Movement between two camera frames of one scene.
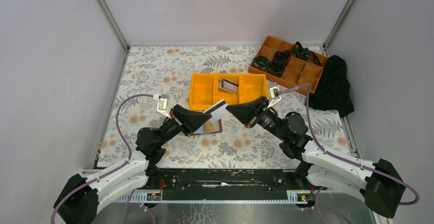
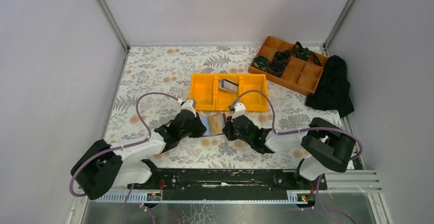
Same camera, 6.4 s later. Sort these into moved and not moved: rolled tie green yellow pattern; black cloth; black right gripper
Moved: black right gripper
Not moved: black cloth; rolled tie green yellow pattern
